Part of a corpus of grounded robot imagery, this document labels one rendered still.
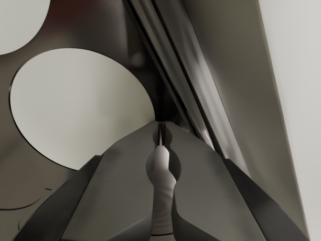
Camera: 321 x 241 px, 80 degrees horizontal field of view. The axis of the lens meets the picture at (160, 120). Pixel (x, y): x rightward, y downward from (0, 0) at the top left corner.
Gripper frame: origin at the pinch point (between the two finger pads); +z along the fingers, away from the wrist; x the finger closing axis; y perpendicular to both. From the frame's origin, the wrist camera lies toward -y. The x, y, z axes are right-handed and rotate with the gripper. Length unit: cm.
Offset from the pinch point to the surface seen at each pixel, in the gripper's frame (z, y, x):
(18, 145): 1.4, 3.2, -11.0
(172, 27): 9.3, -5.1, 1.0
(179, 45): 9.3, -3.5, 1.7
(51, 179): 1.3, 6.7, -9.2
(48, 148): 1.3, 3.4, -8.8
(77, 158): 1.3, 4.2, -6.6
